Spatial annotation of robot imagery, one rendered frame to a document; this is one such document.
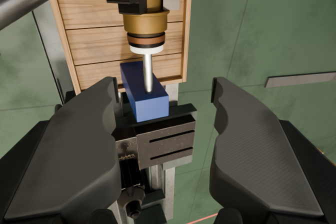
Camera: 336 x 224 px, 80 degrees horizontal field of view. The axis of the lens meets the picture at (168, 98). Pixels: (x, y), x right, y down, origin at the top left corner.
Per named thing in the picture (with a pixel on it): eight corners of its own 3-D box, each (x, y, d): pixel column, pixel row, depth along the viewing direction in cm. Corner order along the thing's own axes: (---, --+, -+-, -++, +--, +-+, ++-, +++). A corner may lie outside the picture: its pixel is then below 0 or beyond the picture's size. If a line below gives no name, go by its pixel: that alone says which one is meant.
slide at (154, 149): (70, 140, 65) (69, 150, 62) (191, 114, 78) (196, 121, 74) (82, 176, 75) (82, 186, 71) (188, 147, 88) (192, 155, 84)
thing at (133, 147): (101, 133, 62) (102, 144, 58) (133, 126, 65) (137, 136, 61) (110, 175, 73) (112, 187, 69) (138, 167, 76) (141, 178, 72)
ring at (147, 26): (122, -5, 31) (128, 52, 36) (177, -7, 34) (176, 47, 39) (114, -10, 39) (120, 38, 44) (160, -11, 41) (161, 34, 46)
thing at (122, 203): (114, 192, 56) (116, 202, 53) (143, 183, 58) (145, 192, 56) (118, 208, 60) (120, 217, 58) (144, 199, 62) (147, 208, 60)
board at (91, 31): (48, -15, 48) (45, -13, 45) (186, -16, 59) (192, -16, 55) (77, 93, 64) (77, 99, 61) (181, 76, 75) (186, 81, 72)
